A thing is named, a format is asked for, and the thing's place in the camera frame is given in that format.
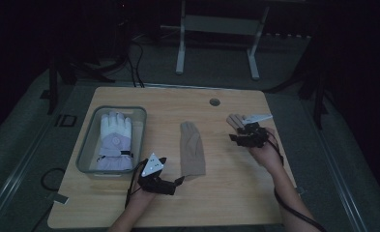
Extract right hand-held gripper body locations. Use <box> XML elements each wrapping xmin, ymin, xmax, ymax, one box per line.
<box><xmin>235</xmin><ymin>112</ymin><xmax>274</xmax><ymax>150</ymax></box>

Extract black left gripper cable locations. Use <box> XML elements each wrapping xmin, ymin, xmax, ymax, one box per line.
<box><xmin>124</xmin><ymin>159</ymin><xmax>148</xmax><ymax>209</ymax></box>

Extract person's right hand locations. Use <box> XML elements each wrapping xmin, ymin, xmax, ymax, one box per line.
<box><xmin>248</xmin><ymin>127</ymin><xmax>284</xmax><ymax>170</ymax></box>

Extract white and purple ski glove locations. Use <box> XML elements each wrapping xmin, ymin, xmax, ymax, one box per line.
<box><xmin>95</xmin><ymin>110</ymin><xmax>134</xmax><ymax>171</ymax></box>

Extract grey plastic bin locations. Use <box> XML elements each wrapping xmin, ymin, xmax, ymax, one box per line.
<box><xmin>75</xmin><ymin>104</ymin><xmax>148</xmax><ymax>180</ymax></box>

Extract black tripod stand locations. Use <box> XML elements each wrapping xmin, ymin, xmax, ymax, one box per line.
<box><xmin>39</xmin><ymin>55</ymin><xmax>117</xmax><ymax>116</ymax></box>

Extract person's left hand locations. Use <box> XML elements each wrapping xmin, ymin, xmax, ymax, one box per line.
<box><xmin>129</xmin><ymin>187</ymin><xmax>159</xmax><ymax>208</ymax></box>

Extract black floor cables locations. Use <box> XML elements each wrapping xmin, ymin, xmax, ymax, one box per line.
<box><xmin>125</xmin><ymin>40</ymin><xmax>146</xmax><ymax>89</ymax></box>

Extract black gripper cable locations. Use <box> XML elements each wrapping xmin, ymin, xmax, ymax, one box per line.
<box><xmin>266</xmin><ymin>129</ymin><xmax>328</xmax><ymax>232</ymax></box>
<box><xmin>124</xmin><ymin>159</ymin><xmax>148</xmax><ymax>209</ymax></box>

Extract black metal stand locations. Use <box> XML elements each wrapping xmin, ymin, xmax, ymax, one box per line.
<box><xmin>264</xmin><ymin>30</ymin><xmax>332</xmax><ymax>131</ymax></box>

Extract white metal desk frame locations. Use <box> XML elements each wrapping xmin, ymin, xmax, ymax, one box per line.
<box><xmin>160</xmin><ymin>0</ymin><xmax>271</xmax><ymax>81</ymax></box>

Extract black coiled cable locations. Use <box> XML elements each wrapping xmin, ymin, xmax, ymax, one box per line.
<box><xmin>41</xmin><ymin>166</ymin><xmax>67</xmax><ymax>192</ymax></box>

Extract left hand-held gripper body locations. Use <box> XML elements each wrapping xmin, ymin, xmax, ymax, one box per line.
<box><xmin>136</xmin><ymin>152</ymin><xmax>178</xmax><ymax>196</ymax></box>

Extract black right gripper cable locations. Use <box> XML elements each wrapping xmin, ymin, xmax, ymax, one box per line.
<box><xmin>266</xmin><ymin>129</ymin><xmax>328</xmax><ymax>232</ymax></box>

